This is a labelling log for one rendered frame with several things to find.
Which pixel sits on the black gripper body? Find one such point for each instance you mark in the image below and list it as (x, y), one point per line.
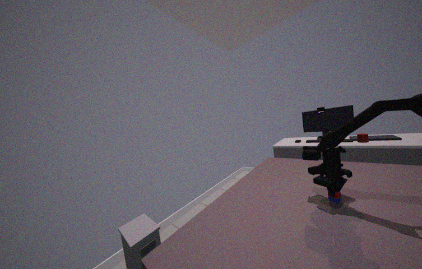
(332, 171)

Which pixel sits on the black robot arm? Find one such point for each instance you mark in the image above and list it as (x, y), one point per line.
(332, 139)

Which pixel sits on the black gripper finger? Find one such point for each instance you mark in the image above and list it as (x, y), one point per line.
(341, 183)
(333, 190)

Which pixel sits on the red block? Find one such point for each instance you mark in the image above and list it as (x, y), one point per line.
(337, 195)

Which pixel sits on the blue toy brick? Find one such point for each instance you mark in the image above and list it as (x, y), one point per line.
(334, 199)

